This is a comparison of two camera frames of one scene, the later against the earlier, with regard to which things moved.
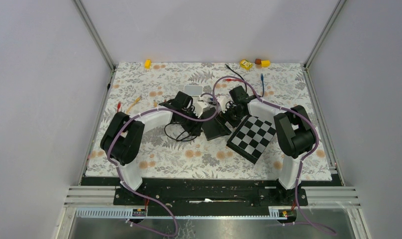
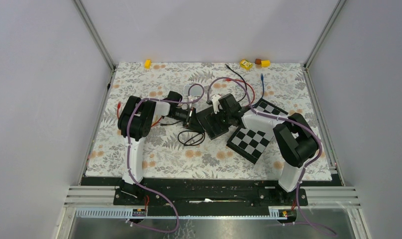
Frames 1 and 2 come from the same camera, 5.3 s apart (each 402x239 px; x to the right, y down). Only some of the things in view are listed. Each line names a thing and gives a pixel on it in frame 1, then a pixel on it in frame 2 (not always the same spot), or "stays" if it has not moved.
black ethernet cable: [237, 74] stays
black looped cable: [176, 131] -> [185, 144]
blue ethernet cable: [262, 79] stays
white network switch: [193, 90] stays
